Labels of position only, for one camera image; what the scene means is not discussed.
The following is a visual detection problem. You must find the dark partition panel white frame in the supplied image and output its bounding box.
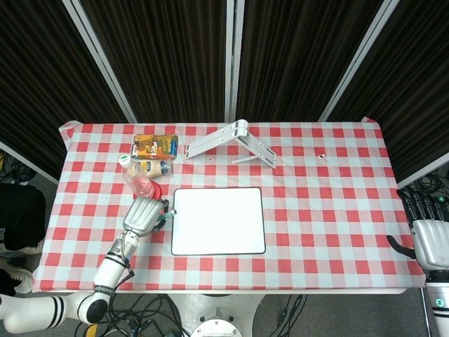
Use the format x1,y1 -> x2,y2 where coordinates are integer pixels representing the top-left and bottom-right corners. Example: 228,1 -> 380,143
62,0 -> 235,124
319,0 -> 449,187
0,0 -> 136,185
234,0 -> 399,122

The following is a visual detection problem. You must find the yellow snack box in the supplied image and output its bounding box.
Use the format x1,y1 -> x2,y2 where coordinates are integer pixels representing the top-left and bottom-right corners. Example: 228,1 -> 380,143
132,134 -> 179,161

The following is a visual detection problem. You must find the beige jar with blue cap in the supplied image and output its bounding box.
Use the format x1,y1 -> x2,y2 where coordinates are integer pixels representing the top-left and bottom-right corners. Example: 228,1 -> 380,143
135,159 -> 173,176

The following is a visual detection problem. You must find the red white checkered tablecloth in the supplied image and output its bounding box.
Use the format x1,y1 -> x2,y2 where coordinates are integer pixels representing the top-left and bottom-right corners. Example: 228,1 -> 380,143
33,117 -> 427,292

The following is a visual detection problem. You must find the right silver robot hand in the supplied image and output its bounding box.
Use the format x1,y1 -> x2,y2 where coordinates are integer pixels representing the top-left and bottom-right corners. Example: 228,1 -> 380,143
387,185 -> 449,271

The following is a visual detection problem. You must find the black floor cable bundle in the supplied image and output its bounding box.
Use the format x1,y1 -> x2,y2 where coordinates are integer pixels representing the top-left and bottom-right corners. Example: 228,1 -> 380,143
73,293 -> 185,337

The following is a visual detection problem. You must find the white folding laptop stand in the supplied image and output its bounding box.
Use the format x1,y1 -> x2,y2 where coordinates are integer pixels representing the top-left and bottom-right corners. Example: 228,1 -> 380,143
184,119 -> 278,169

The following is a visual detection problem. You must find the clear plastic water bottle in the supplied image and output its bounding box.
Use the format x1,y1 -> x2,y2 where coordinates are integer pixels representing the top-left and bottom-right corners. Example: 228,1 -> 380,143
118,154 -> 157,199

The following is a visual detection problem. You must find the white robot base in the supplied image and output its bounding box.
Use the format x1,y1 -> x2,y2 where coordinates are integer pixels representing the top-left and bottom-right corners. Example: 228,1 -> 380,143
168,293 -> 272,337

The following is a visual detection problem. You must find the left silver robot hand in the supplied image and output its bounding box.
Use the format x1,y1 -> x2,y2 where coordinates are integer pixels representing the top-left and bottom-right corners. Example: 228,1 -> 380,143
121,196 -> 173,237

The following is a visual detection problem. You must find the black cloth bundle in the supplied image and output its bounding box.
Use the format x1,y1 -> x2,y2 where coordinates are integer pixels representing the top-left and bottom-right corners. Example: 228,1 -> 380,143
0,182 -> 46,252

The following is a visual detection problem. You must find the white board with black rim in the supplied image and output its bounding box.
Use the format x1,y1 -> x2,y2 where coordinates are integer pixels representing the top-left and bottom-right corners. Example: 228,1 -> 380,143
170,187 -> 267,256

